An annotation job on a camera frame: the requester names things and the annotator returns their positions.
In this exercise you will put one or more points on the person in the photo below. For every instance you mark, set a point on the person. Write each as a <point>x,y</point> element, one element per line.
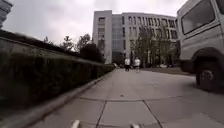
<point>127,63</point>
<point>137,63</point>

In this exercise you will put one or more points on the dark trees behind hedge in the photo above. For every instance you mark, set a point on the dark trees behind hedge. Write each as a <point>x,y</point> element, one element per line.
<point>86,48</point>

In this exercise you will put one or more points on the grey concrete slab pavement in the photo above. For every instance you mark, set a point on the grey concrete slab pavement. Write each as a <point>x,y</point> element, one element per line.
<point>133,86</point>

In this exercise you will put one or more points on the tall grey office building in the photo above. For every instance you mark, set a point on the tall grey office building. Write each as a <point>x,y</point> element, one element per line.
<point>113,33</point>

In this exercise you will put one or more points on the group of trees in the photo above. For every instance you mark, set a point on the group of trees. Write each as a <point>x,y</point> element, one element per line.
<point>151,46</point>

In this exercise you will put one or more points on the robot's own part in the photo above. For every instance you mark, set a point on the robot's own part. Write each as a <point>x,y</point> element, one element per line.
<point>75,124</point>
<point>134,125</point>

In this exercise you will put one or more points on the dark trimmed hedge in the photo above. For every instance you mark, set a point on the dark trimmed hedge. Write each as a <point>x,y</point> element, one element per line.
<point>40,78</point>

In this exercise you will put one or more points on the grey stone kerb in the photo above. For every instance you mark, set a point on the grey stone kerb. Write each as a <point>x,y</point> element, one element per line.
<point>50,105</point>

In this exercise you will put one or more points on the white van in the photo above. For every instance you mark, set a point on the white van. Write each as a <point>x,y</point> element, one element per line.
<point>201,40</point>

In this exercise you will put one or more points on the building with glass front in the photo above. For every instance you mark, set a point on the building with glass front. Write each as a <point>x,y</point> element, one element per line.
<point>4,10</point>

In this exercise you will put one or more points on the low wall behind hedge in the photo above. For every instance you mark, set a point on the low wall behind hedge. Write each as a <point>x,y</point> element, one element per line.
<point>30,45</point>

